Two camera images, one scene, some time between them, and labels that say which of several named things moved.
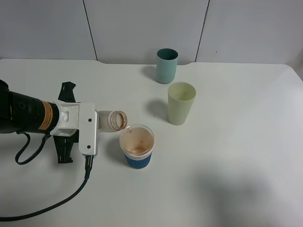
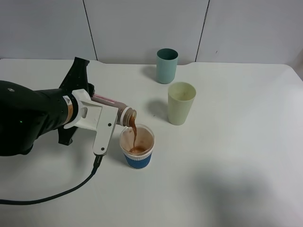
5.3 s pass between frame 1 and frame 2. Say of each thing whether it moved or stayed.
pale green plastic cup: stayed
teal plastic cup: stayed
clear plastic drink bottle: moved
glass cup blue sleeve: stayed
